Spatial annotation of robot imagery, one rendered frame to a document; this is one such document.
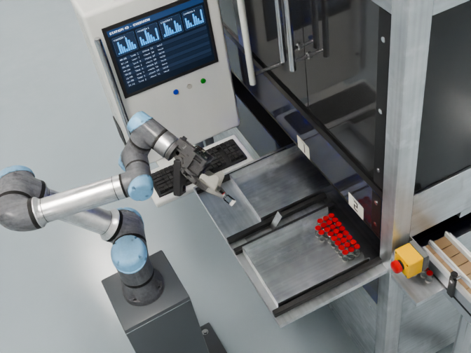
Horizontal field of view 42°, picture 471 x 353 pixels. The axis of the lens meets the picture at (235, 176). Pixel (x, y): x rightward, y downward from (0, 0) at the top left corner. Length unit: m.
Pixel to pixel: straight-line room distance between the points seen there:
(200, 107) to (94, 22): 0.60
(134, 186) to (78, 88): 2.92
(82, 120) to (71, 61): 0.78
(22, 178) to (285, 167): 0.98
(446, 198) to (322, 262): 0.46
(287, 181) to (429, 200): 0.64
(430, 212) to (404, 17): 0.74
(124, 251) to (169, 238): 1.34
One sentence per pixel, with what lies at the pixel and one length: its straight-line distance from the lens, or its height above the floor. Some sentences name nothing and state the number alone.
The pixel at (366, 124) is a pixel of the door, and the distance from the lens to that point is 1.75.
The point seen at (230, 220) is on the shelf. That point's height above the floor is 0.88.
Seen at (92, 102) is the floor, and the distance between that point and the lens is 4.47.
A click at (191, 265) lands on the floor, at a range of 3.24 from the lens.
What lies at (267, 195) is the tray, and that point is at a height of 0.88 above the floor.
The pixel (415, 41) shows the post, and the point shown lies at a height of 1.75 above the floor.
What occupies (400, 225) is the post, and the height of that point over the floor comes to 1.10.
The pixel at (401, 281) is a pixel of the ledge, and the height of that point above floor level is 0.88.
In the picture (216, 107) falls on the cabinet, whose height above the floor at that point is 0.95.
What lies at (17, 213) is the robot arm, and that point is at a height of 1.32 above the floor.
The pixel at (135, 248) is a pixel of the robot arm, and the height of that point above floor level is 1.02.
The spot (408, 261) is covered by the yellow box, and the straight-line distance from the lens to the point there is 1.89.
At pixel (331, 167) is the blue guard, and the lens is 2.08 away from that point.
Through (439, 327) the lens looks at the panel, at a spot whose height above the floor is 0.30.
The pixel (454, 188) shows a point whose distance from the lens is 1.93.
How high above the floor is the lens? 2.56
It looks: 45 degrees down
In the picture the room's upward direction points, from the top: 11 degrees counter-clockwise
